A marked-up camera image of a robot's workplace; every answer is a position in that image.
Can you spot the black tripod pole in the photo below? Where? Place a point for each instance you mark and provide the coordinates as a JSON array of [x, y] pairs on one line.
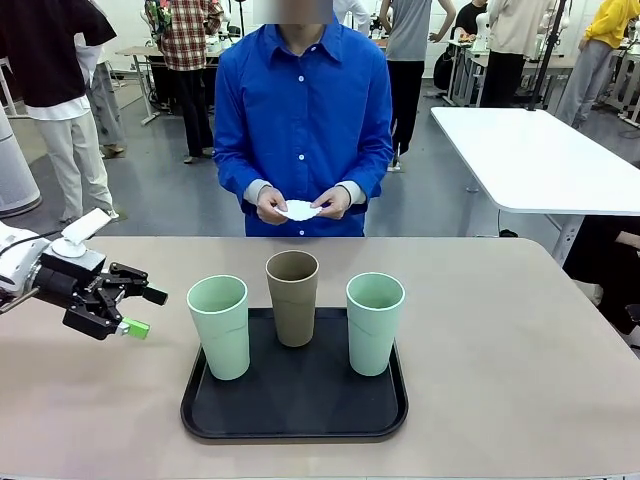
[[547, 55]]

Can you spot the person in black shirt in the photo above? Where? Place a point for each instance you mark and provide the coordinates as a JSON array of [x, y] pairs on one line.
[[470, 17]]

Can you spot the person in yellow hoodie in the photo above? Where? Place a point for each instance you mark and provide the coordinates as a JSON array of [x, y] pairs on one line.
[[612, 25]]

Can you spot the person in blue shirt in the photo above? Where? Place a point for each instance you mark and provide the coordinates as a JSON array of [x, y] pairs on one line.
[[300, 115]]

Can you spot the black bag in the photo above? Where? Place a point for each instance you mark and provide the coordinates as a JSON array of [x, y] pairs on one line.
[[442, 70]]

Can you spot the person's left forearm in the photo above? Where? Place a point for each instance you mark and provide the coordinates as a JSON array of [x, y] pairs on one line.
[[367, 180]]

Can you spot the pale green cup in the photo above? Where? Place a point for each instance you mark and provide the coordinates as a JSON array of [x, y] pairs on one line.
[[220, 345]]

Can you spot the mint green cup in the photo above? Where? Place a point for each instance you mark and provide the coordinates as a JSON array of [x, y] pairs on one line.
[[370, 340]]

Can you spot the person's right forearm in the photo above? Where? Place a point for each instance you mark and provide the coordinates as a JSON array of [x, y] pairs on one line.
[[240, 185]]

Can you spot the person in grey shirt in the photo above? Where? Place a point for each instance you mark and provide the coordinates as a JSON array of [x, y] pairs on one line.
[[405, 30]]

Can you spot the black plastic tray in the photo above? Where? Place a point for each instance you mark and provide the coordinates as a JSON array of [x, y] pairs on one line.
[[300, 395]]

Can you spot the grey background desk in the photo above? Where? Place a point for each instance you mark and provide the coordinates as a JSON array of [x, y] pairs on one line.
[[560, 61]]

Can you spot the person in beige top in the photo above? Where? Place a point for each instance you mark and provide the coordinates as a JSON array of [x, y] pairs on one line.
[[515, 25]]

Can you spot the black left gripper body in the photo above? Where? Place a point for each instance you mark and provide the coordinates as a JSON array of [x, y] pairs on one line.
[[65, 287]]

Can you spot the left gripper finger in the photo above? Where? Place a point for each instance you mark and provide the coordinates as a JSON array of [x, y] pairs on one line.
[[132, 277], [95, 320]]

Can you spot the person in black tee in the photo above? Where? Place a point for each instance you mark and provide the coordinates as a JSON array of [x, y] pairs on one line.
[[45, 50]]

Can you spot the white table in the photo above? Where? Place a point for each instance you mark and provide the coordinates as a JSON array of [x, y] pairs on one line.
[[540, 160]]

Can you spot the white cylindrical air purifier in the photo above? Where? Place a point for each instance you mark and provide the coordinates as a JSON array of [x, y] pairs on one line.
[[15, 175]]

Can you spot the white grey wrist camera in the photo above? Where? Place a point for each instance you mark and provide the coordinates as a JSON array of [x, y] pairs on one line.
[[82, 227]]

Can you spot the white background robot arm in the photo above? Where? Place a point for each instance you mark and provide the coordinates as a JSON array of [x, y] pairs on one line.
[[482, 35]]

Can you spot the person in grey trousers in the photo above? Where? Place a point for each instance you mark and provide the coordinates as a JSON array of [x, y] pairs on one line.
[[105, 110]]

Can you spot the person's right hand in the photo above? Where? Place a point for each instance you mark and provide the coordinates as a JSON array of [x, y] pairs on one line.
[[270, 202]]

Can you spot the seated person in black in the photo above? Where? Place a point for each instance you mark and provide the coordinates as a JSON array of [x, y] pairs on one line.
[[610, 260]]

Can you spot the person in plaid shirt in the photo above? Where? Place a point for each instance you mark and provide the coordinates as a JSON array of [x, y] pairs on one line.
[[185, 45]]

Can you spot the white paper doily coaster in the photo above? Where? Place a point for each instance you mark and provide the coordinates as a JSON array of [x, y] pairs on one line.
[[300, 210]]

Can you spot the person's left hand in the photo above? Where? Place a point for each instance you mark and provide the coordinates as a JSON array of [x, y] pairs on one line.
[[335, 202]]

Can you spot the brown cup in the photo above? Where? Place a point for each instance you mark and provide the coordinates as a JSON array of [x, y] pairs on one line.
[[292, 310]]

